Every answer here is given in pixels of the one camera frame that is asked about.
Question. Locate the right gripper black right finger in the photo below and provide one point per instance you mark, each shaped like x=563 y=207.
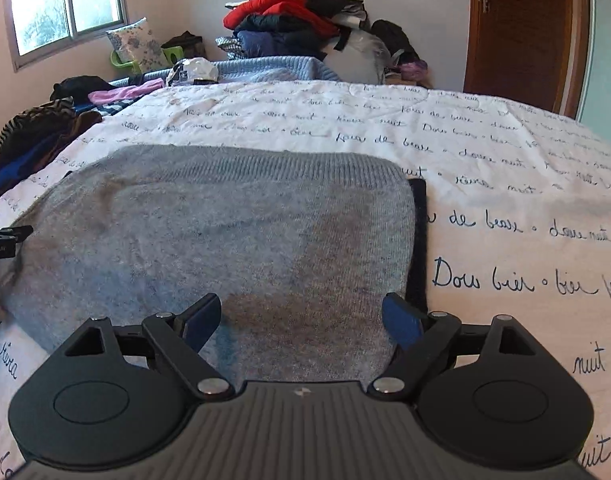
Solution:
x=491 y=394

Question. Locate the white quilt with script print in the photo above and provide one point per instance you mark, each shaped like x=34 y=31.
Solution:
x=519 y=199

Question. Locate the brown wooden door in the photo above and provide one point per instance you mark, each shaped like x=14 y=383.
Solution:
x=530 y=51

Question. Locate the striped black blue clothes pile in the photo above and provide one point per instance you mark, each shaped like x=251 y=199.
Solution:
x=34 y=138

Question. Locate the pink purple garment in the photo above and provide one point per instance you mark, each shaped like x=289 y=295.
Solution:
x=105 y=97

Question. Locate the frosted glass wardrobe door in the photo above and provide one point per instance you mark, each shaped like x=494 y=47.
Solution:
x=595 y=106

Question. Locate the dark clothes heap by wall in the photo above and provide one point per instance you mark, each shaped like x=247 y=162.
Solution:
x=338 y=33

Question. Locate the light blue quilted blanket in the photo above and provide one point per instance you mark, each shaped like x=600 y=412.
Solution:
x=268 y=69

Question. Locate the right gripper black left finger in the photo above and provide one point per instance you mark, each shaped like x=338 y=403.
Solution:
x=110 y=395

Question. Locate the aluminium frame window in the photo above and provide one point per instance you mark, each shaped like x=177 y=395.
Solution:
x=40 y=28

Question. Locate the red jacket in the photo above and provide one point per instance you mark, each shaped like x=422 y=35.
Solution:
x=294 y=8

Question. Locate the white plastic bag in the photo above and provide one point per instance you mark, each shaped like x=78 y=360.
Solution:
x=192 y=72

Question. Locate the grey and navy knit sweater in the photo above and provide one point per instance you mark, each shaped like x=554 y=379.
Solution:
x=301 y=249

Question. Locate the floral white pillow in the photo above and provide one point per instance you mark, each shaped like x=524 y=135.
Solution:
x=136 y=42

